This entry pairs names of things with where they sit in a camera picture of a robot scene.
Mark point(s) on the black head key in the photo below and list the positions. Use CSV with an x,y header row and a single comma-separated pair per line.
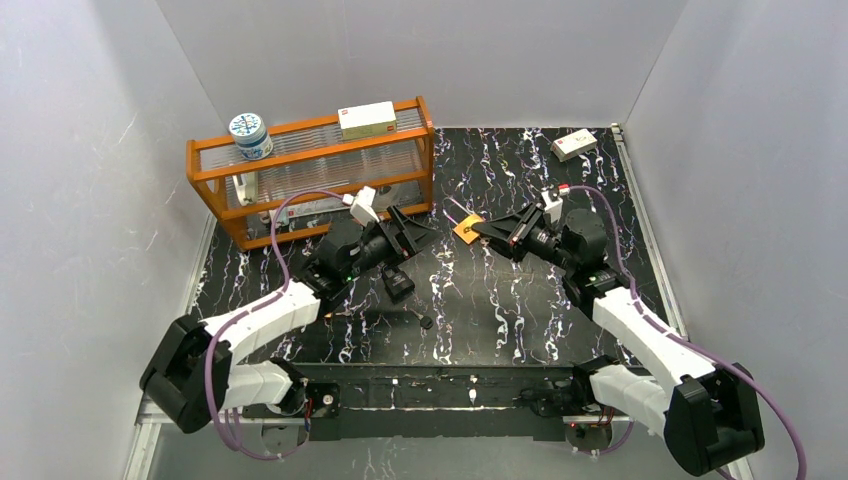
x,y
426,322

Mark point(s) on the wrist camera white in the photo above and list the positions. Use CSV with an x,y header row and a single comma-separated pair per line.
x,y
361,206
553,203

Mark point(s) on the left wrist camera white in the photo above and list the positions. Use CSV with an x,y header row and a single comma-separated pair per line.
x,y
361,206

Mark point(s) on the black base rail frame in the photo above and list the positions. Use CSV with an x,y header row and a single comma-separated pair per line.
x,y
346,401

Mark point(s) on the blue white round tin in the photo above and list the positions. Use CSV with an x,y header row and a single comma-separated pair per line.
x,y
250,135

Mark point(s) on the white small box on table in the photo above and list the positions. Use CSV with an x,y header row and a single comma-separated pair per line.
x,y
573,144

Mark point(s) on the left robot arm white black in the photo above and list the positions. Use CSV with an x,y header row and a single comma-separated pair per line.
x,y
258,324

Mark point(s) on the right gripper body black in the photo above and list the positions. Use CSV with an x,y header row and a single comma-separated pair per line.
x,y
520,229

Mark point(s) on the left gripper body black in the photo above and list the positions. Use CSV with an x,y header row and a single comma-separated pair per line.
x,y
402,234

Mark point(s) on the long shackle brass padlock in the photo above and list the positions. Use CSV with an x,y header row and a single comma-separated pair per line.
x,y
463,227

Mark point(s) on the clear tape roll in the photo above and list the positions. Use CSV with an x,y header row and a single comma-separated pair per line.
x,y
389,195

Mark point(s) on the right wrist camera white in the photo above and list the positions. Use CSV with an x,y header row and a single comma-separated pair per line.
x,y
553,203

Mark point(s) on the black padlock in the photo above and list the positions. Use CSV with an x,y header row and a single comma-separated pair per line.
x,y
398,285

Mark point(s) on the white blue item bottom shelf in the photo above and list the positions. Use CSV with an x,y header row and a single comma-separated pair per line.
x,y
284,219

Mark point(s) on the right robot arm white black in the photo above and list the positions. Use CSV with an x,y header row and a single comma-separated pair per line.
x,y
707,415

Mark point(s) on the orange wooden shelf rack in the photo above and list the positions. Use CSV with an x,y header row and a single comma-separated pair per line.
x,y
310,160

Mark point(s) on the white olive box on shelf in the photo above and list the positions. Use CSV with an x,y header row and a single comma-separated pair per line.
x,y
365,121

